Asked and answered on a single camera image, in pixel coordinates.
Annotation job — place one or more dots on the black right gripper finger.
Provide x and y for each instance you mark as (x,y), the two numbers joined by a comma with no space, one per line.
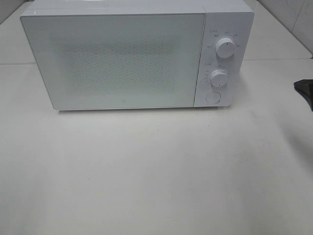
(305,89)

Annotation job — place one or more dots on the white microwave oven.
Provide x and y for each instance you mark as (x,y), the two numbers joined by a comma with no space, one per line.
(232,18)

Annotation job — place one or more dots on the white dial knob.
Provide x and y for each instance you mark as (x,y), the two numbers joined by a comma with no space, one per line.
(218,78)
(225,47)

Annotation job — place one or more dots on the round door release button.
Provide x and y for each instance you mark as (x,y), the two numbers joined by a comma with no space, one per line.
(213,98)

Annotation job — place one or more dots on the white microwave door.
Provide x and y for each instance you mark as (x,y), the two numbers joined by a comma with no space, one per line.
(117,62)

